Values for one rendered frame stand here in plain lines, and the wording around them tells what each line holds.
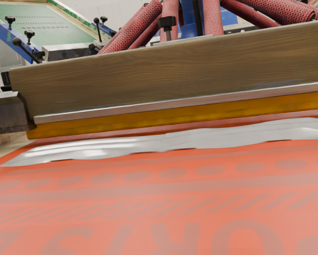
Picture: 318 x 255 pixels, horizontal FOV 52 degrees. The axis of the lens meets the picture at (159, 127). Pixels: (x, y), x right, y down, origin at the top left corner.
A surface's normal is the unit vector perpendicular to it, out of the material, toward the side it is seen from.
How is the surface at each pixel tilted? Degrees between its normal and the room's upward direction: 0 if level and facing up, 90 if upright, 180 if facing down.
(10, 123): 90
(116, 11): 90
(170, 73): 90
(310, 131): 37
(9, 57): 90
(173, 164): 0
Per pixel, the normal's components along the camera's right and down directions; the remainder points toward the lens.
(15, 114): -0.17, 0.22
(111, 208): -0.15, -0.97
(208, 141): -0.19, -0.62
